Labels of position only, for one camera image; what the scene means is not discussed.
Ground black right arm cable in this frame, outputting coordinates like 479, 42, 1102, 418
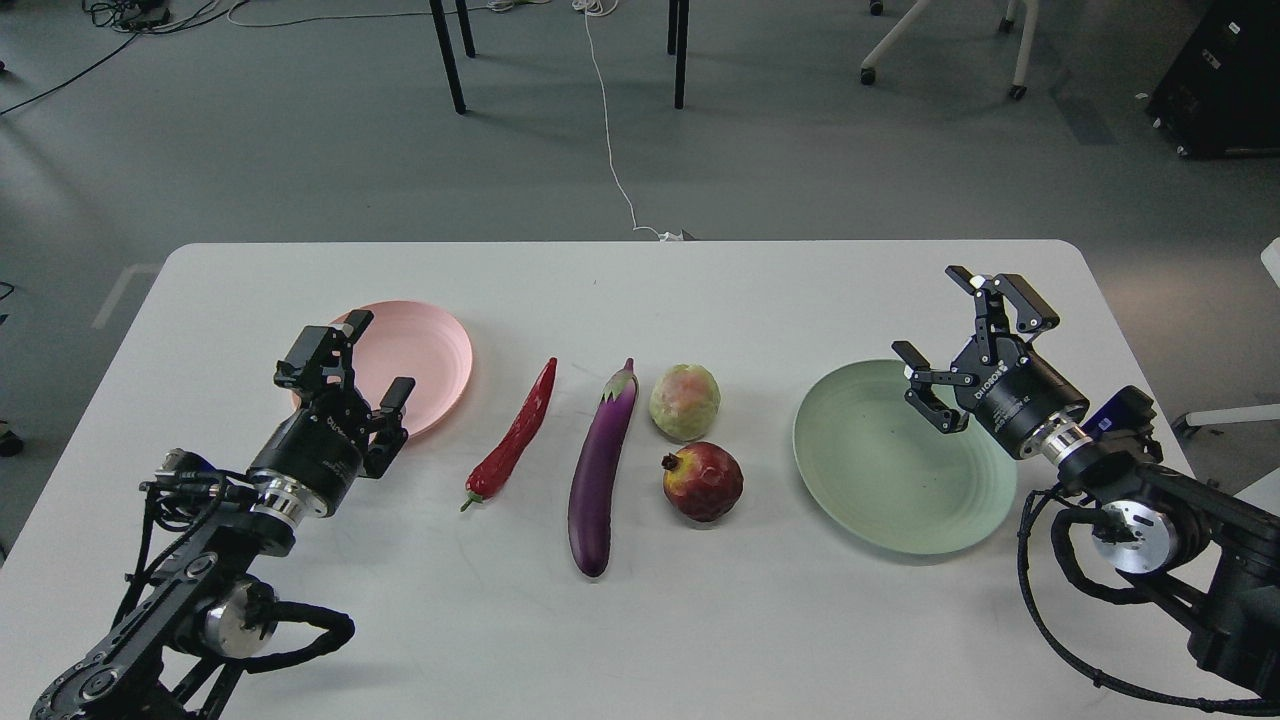
1018, 486, 1280, 716

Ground black equipment case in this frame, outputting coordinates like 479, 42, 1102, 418
1146, 1, 1279, 159

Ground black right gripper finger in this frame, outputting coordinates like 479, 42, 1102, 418
945, 265, 1061, 346
892, 341, 978, 434

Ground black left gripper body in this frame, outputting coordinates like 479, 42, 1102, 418
250, 386, 380, 519

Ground pink plate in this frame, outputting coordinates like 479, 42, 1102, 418
353, 300, 474, 439

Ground green pink apple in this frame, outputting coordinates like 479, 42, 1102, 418
648, 364, 721, 442

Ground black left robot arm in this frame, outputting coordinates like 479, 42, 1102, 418
31, 310, 415, 719

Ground purple eggplant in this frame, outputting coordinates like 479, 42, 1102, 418
567, 357, 637, 578

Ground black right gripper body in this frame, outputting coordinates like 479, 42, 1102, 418
954, 334, 1089, 459

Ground black table leg right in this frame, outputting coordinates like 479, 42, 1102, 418
666, 0, 691, 110

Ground black table leg left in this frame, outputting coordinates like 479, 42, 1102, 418
428, 0, 477, 115

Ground green plate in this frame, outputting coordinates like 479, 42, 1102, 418
792, 359, 1018, 556

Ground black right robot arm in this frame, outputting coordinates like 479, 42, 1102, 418
892, 265, 1279, 717

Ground white chair base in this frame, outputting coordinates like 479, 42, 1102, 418
856, 1, 1044, 102

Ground white floor cable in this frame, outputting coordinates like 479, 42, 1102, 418
570, 0, 684, 243

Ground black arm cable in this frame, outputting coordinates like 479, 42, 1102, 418
215, 600, 357, 674
1018, 486, 1280, 716

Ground red pomegranate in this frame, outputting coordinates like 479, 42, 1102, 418
660, 441, 745, 523

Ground black table leg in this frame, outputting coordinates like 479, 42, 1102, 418
666, 0, 691, 110
428, 0, 477, 115

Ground black floor cables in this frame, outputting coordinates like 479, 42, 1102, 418
0, 0, 241, 117

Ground red chili pepper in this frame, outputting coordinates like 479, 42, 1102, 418
460, 357, 558, 512

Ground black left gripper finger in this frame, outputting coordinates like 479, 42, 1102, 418
274, 310, 374, 391
362, 377, 416, 477

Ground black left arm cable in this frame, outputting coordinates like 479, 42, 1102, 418
215, 600, 357, 674

